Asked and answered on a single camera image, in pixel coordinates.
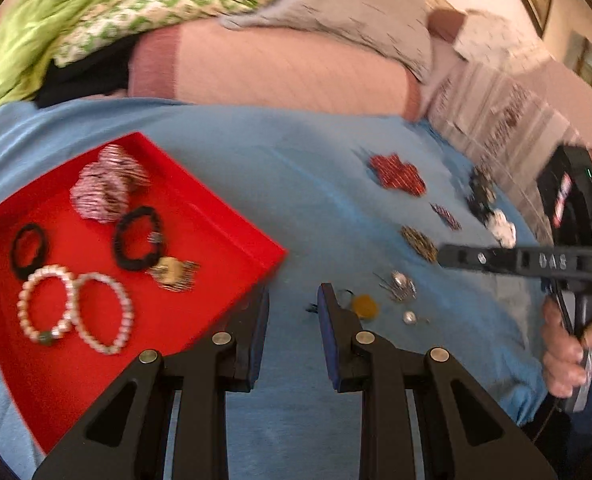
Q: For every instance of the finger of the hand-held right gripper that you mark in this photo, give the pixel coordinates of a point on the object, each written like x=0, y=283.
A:
x=475, y=258

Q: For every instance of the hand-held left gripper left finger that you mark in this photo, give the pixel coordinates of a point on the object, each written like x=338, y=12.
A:
x=258, y=345

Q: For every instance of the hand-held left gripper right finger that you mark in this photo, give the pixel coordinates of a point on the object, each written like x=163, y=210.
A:
x=328, y=340

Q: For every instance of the leopard print hair clip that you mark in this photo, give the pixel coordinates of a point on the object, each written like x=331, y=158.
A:
x=418, y=242

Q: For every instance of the red tray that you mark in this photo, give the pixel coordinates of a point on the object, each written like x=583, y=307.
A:
x=186, y=320

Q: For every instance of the gold hair claw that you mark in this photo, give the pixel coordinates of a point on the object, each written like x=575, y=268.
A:
x=168, y=270

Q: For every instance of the pink striped scrunchie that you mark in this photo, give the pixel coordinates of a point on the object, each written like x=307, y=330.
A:
x=106, y=185

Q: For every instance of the person's right hand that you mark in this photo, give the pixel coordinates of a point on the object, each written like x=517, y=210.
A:
x=565, y=360

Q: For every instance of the white dotted scrunchie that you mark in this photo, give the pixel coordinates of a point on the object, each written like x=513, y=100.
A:
x=503, y=227

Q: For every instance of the yellow round brooch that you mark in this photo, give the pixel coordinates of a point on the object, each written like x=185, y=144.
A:
x=365, y=306

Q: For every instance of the black grey scrunchie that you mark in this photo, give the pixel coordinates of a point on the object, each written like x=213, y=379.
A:
x=480, y=192

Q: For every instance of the red dotted scrunchie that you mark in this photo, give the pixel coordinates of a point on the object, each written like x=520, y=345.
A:
x=395, y=175

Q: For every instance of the striped floral cushion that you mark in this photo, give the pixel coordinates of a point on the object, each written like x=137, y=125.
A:
x=515, y=105

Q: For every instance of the blue cloth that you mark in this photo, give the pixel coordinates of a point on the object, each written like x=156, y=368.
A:
x=301, y=185

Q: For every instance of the window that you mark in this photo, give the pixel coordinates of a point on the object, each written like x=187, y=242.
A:
x=590, y=60

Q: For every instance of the white patterned pillow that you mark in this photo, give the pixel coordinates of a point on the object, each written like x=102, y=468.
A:
x=490, y=35

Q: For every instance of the grey cloth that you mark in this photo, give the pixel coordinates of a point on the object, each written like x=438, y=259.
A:
x=351, y=10

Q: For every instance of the dark cloth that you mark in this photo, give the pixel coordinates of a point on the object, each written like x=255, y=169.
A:
x=86, y=80

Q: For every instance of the green quilt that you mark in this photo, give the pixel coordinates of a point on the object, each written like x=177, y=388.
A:
x=51, y=10

